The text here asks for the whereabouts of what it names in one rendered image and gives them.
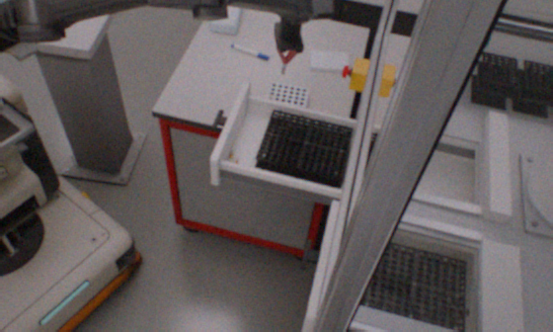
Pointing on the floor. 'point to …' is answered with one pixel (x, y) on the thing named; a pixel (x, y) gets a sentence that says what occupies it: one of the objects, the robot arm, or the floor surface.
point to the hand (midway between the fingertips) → (285, 60)
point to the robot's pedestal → (90, 103)
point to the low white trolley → (252, 216)
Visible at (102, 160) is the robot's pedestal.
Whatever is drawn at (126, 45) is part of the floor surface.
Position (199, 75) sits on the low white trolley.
